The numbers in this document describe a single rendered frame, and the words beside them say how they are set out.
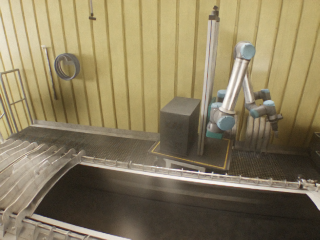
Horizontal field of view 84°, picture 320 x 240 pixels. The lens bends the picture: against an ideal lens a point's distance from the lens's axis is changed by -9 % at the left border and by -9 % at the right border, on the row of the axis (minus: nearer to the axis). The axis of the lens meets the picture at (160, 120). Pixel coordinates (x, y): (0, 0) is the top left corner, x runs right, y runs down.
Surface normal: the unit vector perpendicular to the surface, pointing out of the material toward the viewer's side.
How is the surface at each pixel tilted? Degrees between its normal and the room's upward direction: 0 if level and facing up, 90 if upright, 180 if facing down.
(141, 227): 55
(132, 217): 59
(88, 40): 90
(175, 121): 90
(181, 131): 90
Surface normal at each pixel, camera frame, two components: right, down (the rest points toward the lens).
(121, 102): -0.21, 0.40
